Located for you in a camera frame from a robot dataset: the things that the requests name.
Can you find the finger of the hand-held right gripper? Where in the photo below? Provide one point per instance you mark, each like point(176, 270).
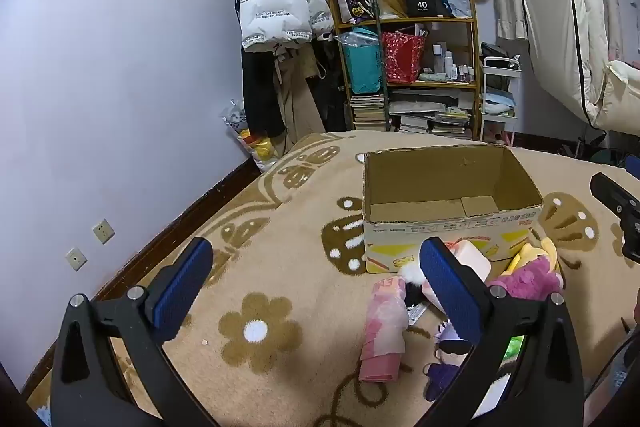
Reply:
point(612, 192)

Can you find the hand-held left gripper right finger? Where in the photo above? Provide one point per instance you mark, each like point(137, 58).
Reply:
point(450, 292)

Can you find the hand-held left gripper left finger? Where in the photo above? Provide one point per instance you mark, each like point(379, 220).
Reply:
point(182, 287)

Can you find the pale pink foam block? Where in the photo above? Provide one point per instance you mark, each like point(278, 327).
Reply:
point(472, 259)

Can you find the white fluffy toy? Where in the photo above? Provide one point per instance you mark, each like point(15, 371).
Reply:
point(412, 272)

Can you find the cardboard box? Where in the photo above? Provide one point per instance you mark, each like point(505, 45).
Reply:
point(400, 237)

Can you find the pink towel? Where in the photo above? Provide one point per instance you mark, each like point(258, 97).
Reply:
point(382, 332)

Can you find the magenta plush toy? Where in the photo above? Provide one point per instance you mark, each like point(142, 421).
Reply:
point(530, 279)

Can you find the lavender haired plush doll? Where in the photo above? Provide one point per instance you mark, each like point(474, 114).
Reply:
point(442, 374)

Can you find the yellow plush toy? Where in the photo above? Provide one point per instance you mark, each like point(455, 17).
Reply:
point(546, 251)

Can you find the cream cushion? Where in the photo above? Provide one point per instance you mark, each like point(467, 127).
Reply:
point(620, 97)

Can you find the beige flower patterned rug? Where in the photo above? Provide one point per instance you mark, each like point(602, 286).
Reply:
point(280, 217)

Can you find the plastic bag with yellow items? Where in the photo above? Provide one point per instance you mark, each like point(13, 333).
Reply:
point(262, 149)

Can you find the white trolley cart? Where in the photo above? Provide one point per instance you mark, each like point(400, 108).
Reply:
point(500, 62)

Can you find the messy pile of books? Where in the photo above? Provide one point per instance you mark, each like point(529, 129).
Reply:
point(430, 117)

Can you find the tall stack of books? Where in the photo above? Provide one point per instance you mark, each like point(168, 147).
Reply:
point(367, 112)

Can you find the group of cosmetic bottles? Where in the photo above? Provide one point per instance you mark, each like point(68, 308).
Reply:
point(450, 64)

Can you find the black coat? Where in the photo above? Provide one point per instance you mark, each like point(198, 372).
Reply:
point(260, 92)

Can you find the beige coat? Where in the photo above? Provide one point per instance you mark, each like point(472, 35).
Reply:
point(300, 107)

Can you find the black hanging garment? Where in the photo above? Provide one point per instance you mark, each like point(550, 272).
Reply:
point(332, 97)

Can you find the red gift bag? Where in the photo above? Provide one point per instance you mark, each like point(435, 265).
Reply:
point(400, 57)

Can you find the teal bag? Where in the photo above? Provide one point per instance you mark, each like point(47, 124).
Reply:
point(362, 67)

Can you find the black box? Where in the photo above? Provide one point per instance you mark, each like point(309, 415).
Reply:
point(422, 2)

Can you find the wooden shelf rack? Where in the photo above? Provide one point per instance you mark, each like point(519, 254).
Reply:
point(400, 21)

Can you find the white wall socket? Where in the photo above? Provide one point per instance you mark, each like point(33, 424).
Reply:
point(103, 231)
point(76, 259)

